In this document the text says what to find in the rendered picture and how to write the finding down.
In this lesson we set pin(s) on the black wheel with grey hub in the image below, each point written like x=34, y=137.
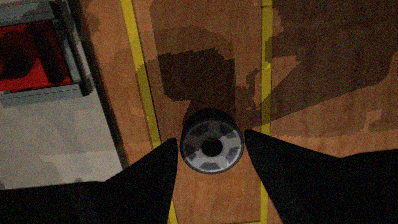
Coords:
x=215, y=157

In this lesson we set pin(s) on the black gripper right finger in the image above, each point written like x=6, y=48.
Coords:
x=309, y=187

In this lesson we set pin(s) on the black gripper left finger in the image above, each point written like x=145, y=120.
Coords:
x=139, y=194

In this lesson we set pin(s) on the yellow rectangular outline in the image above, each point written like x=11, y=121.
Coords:
x=267, y=25

